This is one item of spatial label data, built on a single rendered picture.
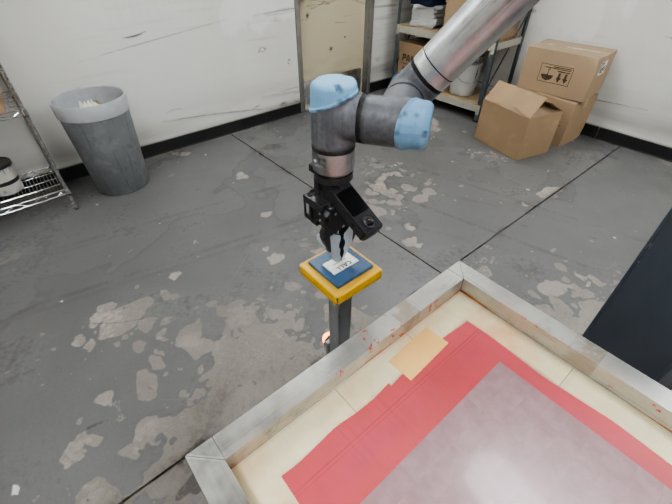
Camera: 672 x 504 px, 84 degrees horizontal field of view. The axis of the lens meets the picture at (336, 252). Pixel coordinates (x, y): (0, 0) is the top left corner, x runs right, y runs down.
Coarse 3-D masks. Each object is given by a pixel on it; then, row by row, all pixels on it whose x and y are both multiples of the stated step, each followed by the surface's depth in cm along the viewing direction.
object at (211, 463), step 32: (448, 288) 71; (480, 288) 71; (384, 320) 65; (416, 320) 67; (512, 320) 68; (544, 320) 65; (352, 352) 60; (576, 352) 60; (608, 352) 60; (288, 384) 56; (320, 384) 56; (608, 384) 58; (640, 384) 56; (256, 416) 52; (288, 416) 53; (224, 448) 49; (256, 448) 52; (224, 480) 46
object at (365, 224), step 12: (336, 192) 66; (348, 192) 67; (336, 204) 67; (348, 204) 66; (360, 204) 67; (348, 216) 66; (360, 216) 66; (372, 216) 66; (360, 228) 65; (372, 228) 66
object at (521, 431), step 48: (480, 336) 66; (432, 384) 60; (480, 384) 59; (528, 384) 59; (480, 432) 54; (528, 432) 54; (576, 432) 54; (624, 432) 54; (528, 480) 49; (576, 480) 49; (624, 480) 49
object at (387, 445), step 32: (352, 416) 56; (384, 416) 56; (416, 416) 56; (320, 448) 52; (352, 448) 52; (384, 448) 52; (416, 448) 52; (448, 448) 52; (288, 480) 49; (320, 480) 49; (352, 480) 49; (384, 480) 49; (416, 480) 49; (448, 480) 49; (480, 480) 49
